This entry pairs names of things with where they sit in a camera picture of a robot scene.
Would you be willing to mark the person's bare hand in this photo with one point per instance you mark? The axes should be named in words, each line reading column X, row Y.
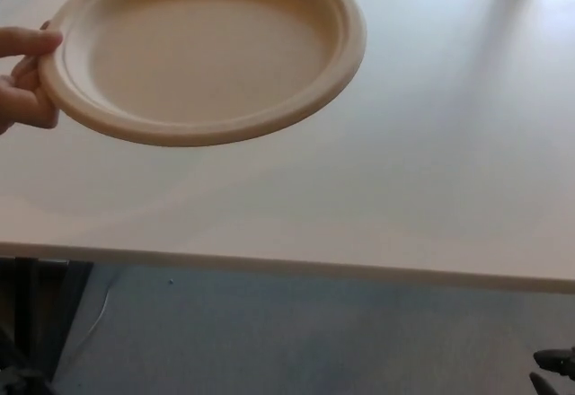
column 24, row 42

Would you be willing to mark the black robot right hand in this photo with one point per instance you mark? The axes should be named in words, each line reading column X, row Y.
column 557, row 359

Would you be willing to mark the beige paper plate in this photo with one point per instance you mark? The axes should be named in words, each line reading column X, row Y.
column 211, row 54

